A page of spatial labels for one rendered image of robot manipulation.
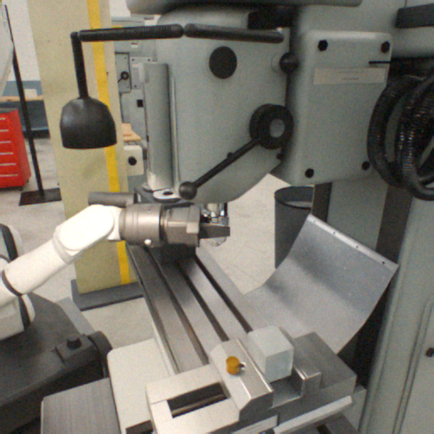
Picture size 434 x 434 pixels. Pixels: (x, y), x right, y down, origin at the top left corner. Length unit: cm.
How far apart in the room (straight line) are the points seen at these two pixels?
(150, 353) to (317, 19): 81
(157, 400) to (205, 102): 47
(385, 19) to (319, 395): 64
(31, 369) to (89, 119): 111
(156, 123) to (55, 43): 175
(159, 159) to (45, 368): 99
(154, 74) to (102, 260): 215
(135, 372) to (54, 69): 180
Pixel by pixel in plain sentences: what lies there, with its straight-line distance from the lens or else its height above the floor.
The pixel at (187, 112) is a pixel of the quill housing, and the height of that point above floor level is 148.
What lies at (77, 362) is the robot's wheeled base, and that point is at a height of 59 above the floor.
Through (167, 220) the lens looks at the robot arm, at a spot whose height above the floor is 126.
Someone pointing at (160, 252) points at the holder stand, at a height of 103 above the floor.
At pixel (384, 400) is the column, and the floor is 75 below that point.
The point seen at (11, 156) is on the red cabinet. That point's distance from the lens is 522.
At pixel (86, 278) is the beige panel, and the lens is 273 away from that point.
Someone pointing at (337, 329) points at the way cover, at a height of 97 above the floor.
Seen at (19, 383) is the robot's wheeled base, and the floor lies 59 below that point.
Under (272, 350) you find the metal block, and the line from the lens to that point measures 61.
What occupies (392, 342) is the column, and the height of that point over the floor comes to 94.
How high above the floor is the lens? 155
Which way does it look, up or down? 23 degrees down
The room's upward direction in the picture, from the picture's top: straight up
